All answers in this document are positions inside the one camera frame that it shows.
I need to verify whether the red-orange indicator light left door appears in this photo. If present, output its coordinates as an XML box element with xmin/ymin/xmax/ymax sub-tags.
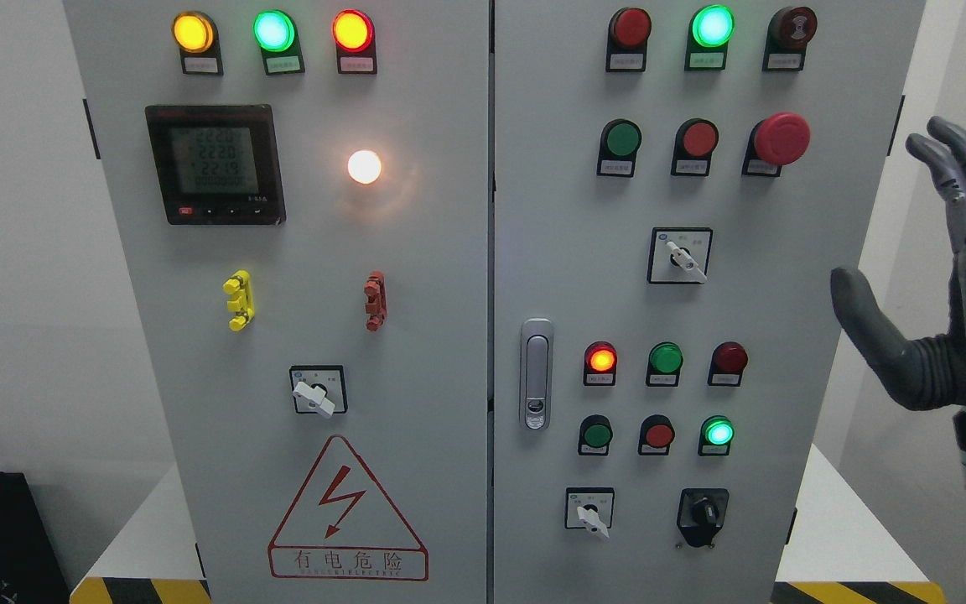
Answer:
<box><xmin>332</xmin><ymin>8</ymin><xmax>378</xmax><ymax>74</ymax></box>

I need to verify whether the digital power meter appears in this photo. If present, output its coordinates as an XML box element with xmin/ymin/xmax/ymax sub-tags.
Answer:
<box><xmin>145</xmin><ymin>104</ymin><xmax>285</xmax><ymax>226</ymax></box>

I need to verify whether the red push button upper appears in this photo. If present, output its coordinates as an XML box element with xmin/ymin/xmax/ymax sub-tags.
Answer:
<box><xmin>671</xmin><ymin>117</ymin><xmax>719</xmax><ymax>177</ymax></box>

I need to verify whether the red electric hazard sign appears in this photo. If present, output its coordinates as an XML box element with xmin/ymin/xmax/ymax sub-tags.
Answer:
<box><xmin>267</xmin><ymin>435</ymin><xmax>429</xmax><ymax>581</ymax></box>

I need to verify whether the red terminal clip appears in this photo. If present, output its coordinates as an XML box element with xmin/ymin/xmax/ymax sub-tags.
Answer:
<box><xmin>363</xmin><ymin>271</ymin><xmax>387</xmax><ymax>332</ymax></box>

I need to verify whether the lit green push button lower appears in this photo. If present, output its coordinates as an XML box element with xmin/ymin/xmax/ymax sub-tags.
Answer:
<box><xmin>698</xmin><ymin>415</ymin><xmax>735</xmax><ymax>456</ymax></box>

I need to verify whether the red push button lower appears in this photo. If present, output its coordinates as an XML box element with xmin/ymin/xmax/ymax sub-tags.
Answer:
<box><xmin>637</xmin><ymin>415</ymin><xmax>676</xmax><ymax>456</ymax></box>

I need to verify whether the white glowing lamp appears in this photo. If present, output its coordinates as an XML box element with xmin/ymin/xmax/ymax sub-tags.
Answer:
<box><xmin>346</xmin><ymin>149</ymin><xmax>383</xmax><ymax>186</ymax></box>

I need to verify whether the yellow indicator light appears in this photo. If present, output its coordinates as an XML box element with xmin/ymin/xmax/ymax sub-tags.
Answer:
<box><xmin>172</xmin><ymin>11</ymin><xmax>225</xmax><ymax>76</ymax></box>

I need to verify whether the gray robotic right hand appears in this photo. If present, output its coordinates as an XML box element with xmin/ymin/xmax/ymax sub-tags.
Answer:
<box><xmin>829</xmin><ymin>116</ymin><xmax>966</xmax><ymax>410</ymax></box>

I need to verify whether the gray rotary switch left door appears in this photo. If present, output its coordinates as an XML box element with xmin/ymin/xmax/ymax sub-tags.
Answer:
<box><xmin>290</xmin><ymin>366</ymin><xmax>348</xmax><ymax>418</ymax></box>

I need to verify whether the silver door latch handle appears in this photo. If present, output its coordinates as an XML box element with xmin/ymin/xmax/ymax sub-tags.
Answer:
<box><xmin>520</xmin><ymin>318</ymin><xmax>553</xmax><ymax>430</ymax></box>

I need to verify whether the lit red indicator light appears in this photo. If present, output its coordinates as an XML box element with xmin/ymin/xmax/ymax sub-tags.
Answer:
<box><xmin>583</xmin><ymin>341</ymin><xmax>618</xmax><ymax>387</ymax></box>

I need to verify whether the red indicator light top right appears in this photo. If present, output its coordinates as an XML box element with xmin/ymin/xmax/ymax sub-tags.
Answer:
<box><xmin>605</xmin><ymin>7</ymin><xmax>652</xmax><ymax>72</ymax></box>

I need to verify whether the green indicator light left door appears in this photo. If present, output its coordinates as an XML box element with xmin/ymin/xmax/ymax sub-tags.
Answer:
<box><xmin>252</xmin><ymin>10</ymin><xmax>305</xmax><ymax>76</ymax></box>

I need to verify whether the gray rotary switch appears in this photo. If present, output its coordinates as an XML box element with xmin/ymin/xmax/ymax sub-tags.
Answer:
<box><xmin>564</xmin><ymin>487</ymin><xmax>615</xmax><ymax>540</ymax></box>
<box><xmin>647</xmin><ymin>226</ymin><xmax>714</xmax><ymax>285</ymax></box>

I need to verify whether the yellow terminal clip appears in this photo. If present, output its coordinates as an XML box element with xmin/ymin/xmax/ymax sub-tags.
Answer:
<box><xmin>222</xmin><ymin>270</ymin><xmax>256</xmax><ymax>332</ymax></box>

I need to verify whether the green push button upper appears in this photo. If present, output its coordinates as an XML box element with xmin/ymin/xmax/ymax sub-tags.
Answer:
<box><xmin>595</xmin><ymin>118</ymin><xmax>641</xmax><ymax>177</ymax></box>

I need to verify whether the gray electrical cabinet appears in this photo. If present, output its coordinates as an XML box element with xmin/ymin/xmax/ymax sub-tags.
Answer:
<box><xmin>64</xmin><ymin>1</ymin><xmax>924</xmax><ymax>603</ymax></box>

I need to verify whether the black key selector switch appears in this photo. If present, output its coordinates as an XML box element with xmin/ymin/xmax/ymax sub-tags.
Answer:
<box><xmin>676</xmin><ymin>488</ymin><xmax>730</xmax><ymax>548</ymax></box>

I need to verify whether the red emergency stop button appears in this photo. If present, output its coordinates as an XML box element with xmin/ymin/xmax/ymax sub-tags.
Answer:
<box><xmin>741</xmin><ymin>112</ymin><xmax>812</xmax><ymax>177</ymax></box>

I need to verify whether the dark red buzzer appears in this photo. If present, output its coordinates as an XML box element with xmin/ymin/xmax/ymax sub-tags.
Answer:
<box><xmin>762</xmin><ymin>5</ymin><xmax>818</xmax><ymax>72</ymax></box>

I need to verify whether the red push button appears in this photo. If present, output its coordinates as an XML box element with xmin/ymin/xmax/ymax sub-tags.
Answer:
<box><xmin>671</xmin><ymin>117</ymin><xmax>719</xmax><ymax>177</ymax></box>
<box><xmin>637</xmin><ymin>415</ymin><xmax>676</xmax><ymax>456</ymax></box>

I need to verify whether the green indicator light middle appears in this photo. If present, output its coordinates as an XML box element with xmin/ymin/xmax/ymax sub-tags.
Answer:
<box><xmin>645</xmin><ymin>341</ymin><xmax>685</xmax><ymax>388</ymax></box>

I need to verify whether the green indicator light top right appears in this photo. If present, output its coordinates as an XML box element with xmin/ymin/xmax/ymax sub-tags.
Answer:
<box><xmin>683</xmin><ymin>3</ymin><xmax>735</xmax><ymax>71</ymax></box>

